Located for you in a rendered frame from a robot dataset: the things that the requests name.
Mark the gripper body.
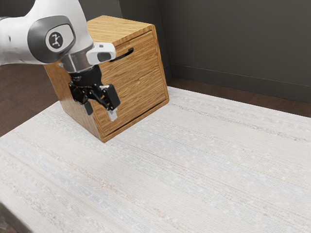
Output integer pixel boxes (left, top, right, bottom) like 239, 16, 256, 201
68, 65, 104, 99

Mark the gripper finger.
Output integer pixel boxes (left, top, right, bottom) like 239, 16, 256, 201
70, 85, 94, 116
88, 83, 121, 122

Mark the wooden drawer cabinet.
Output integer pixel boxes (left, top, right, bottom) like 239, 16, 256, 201
44, 15, 170, 143

